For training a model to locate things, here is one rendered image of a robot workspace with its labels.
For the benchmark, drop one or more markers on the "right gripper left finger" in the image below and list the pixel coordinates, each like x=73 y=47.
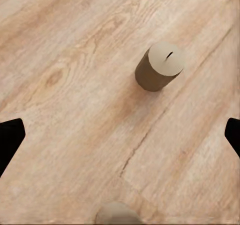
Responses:
x=12 y=133

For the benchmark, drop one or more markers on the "pillar candle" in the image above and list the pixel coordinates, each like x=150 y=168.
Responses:
x=161 y=63
x=117 y=212

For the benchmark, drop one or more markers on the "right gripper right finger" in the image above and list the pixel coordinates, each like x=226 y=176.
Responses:
x=232 y=134

